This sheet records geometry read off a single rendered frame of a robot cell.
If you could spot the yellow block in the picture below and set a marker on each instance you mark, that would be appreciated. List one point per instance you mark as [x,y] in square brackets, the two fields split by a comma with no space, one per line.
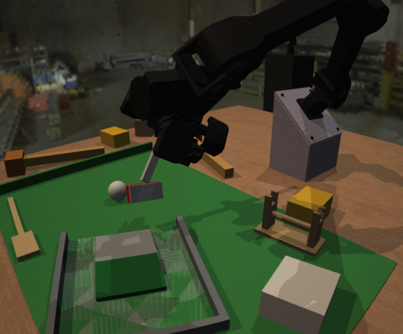
[115,137]
[302,205]

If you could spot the white golf ball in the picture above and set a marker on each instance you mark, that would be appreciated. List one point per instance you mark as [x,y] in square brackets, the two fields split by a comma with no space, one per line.
[117,191]

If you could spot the green mat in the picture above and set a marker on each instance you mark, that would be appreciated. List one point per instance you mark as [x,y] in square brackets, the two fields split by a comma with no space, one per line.
[221,221]

